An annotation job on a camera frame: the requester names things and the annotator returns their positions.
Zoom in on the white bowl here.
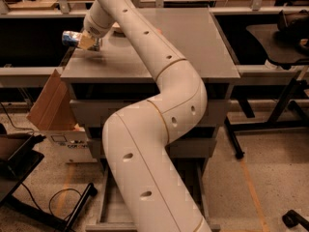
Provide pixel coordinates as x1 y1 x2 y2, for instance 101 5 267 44
112 22 123 34

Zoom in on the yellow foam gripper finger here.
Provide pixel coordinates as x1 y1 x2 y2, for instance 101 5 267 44
78 31 96 50

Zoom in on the black caster bottom right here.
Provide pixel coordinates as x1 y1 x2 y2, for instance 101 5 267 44
282 210 309 231

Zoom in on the grey middle drawer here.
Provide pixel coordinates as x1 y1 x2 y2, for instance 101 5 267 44
87 138 216 159

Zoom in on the grey open bottom drawer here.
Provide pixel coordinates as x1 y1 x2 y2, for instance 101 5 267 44
86 159 221 232

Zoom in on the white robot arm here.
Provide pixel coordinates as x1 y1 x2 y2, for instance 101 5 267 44
84 0 211 232

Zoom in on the red bull can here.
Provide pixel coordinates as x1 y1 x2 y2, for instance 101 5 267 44
61 30 103 52

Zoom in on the grey top drawer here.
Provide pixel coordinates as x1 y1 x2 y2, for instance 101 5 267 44
70 100 231 127

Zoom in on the open cardboard box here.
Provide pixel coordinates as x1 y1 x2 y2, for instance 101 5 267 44
27 71 97 163

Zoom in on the black table leg base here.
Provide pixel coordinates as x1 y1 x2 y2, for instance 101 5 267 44
224 73 309 160

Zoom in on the black stand with cable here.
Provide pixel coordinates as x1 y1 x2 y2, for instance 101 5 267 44
0 125 98 232

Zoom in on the grey drawer cabinet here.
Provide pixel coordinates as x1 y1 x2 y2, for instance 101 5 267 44
61 9 239 167

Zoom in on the black office chair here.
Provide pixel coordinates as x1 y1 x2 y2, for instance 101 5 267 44
246 10 309 70

